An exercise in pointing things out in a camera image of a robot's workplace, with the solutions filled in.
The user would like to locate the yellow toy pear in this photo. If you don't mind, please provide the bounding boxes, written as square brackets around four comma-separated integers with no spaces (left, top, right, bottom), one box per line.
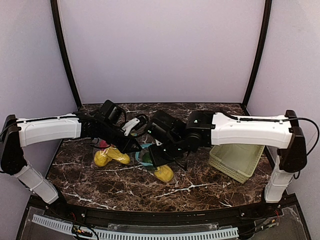
[106,147,131,165]

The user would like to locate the yellow toy lemon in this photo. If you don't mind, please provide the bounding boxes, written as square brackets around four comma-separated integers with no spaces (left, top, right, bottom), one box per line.
[153,165,174,183]

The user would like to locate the red toy fruit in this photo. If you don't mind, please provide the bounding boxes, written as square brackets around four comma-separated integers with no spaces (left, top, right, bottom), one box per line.
[98,140,111,149]

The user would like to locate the clear zip bag blue zipper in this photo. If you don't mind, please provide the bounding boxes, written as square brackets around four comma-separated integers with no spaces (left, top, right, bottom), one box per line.
[90,139,131,167]

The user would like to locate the dark green toy avocado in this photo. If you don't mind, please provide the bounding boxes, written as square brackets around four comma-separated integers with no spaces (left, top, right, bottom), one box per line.
[142,153,152,164]

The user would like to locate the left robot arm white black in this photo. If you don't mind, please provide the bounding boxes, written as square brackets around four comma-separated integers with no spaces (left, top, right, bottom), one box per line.
[0,100,148,205]

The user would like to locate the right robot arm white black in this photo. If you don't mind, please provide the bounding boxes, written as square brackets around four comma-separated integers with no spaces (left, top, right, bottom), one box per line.
[146,110,311,204]

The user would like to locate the pale green plastic basket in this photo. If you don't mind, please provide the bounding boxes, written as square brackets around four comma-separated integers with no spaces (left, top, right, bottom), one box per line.
[208,144,265,184]

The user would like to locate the black front table rail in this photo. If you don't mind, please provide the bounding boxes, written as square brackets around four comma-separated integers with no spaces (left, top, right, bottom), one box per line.
[37,201,276,227]

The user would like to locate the white slotted cable duct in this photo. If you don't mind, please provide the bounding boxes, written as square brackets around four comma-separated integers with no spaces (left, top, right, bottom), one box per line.
[32,214,239,240]

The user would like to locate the left black frame post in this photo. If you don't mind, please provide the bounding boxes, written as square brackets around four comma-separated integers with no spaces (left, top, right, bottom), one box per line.
[50,0,83,109]

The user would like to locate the black frame post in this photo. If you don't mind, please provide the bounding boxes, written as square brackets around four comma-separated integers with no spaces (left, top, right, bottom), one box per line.
[50,0,83,109]
[242,0,273,109]

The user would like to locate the right black frame post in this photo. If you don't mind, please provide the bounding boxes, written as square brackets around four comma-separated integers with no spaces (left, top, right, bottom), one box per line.
[242,0,273,109]

